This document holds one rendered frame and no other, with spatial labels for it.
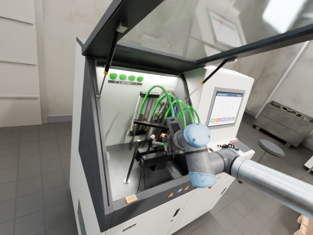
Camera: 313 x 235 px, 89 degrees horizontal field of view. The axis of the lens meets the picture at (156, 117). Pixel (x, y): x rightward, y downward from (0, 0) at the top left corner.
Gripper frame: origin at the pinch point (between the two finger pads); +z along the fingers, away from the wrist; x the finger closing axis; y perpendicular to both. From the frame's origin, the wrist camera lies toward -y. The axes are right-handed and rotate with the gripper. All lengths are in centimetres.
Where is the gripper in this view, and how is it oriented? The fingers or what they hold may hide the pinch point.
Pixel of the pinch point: (167, 140)
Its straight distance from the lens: 82.3
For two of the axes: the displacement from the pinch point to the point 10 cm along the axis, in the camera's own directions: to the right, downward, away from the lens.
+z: -2.0, 2.5, 9.5
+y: 1.1, 9.7, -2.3
